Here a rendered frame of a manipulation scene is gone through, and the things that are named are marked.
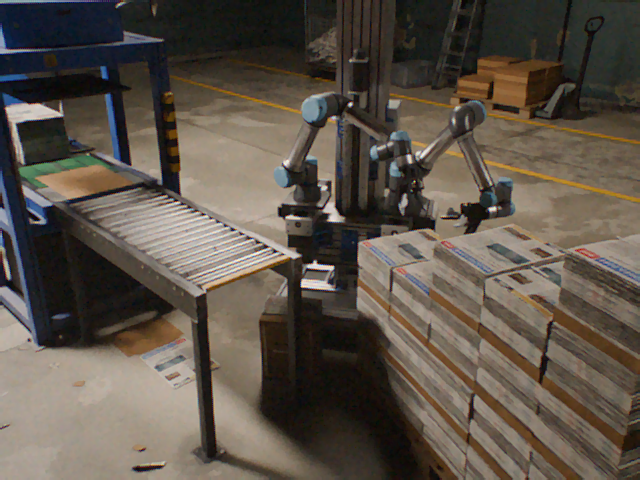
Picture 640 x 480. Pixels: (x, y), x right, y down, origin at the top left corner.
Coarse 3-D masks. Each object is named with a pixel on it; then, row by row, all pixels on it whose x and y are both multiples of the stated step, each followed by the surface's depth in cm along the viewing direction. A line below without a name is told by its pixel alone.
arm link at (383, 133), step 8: (336, 96) 316; (344, 96) 311; (344, 104) 309; (352, 104) 309; (344, 112) 309; (352, 112) 308; (360, 112) 307; (352, 120) 309; (360, 120) 306; (368, 120) 304; (376, 120) 304; (360, 128) 309; (368, 128) 304; (376, 128) 302; (384, 128) 301; (376, 136) 303; (384, 136) 300
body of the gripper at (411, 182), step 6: (402, 168) 281; (408, 168) 279; (414, 168) 281; (408, 174) 280; (414, 174) 280; (408, 180) 278; (414, 180) 280; (420, 180) 281; (402, 186) 283; (408, 186) 280; (414, 186) 280; (420, 186) 280; (408, 192) 281; (414, 192) 285
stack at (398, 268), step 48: (384, 240) 297; (432, 240) 297; (384, 288) 282; (384, 336) 290; (432, 336) 253; (384, 384) 299; (432, 384) 260; (480, 384) 229; (528, 384) 206; (432, 432) 265; (480, 432) 234
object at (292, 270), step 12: (168, 192) 362; (192, 204) 346; (216, 216) 331; (240, 228) 317; (264, 240) 304; (276, 252) 295; (288, 252) 292; (288, 264) 291; (300, 264) 291; (288, 276) 294; (300, 276) 293
